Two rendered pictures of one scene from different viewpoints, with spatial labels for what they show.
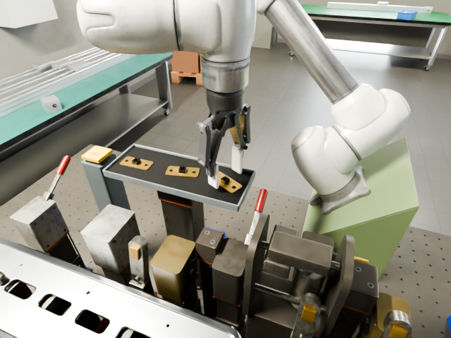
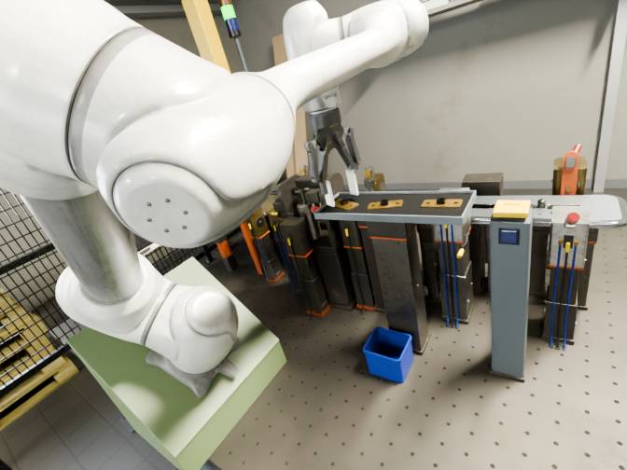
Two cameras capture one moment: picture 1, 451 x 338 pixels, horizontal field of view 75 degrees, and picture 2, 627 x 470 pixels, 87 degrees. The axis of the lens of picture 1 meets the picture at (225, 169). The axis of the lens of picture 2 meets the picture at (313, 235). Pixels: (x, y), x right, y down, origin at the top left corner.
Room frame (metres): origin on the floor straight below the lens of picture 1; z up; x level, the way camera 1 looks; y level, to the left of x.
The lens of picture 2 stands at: (1.36, 0.18, 1.49)
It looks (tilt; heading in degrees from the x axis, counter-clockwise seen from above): 25 degrees down; 200
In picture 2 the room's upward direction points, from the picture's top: 16 degrees counter-clockwise
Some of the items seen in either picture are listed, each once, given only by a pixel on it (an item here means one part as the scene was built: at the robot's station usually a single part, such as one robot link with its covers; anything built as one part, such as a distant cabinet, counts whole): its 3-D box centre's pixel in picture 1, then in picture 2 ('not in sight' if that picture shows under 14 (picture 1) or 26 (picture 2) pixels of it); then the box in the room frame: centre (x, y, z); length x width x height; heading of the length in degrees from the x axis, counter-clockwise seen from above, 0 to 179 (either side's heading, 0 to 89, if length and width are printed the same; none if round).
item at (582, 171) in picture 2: not in sight; (564, 214); (0.22, 0.64, 0.88); 0.14 x 0.09 x 0.36; 159
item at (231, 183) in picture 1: (225, 180); (343, 202); (0.55, 0.00, 1.17); 0.08 x 0.04 x 0.01; 45
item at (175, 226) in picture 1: (186, 233); (401, 282); (0.59, 0.12, 0.92); 0.10 x 0.08 x 0.45; 69
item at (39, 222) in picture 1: (60, 247); (563, 282); (0.57, 0.51, 0.88); 0.12 x 0.07 x 0.36; 159
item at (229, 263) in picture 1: (233, 296); (359, 261); (0.41, -0.02, 0.89); 0.12 x 0.07 x 0.38; 159
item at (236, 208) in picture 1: (179, 173); (389, 205); (0.59, 0.12, 1.16); 0.37 x 0.14 x 0.02; 69
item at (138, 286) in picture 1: (148, 310); (430, 263); (0.39, 0.20, 0.85); 0.04 x 0.03 x 0.29; 69
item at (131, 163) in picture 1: (136, 161); (441, 201); (0.63, 0.24, 1.17); 0.08 x 0.04 x 0.01; 71
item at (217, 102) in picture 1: (225, 107); (327, 130); (0.55, 0.00, 1.36); 0.08 x 0.07 x 0.09; 135
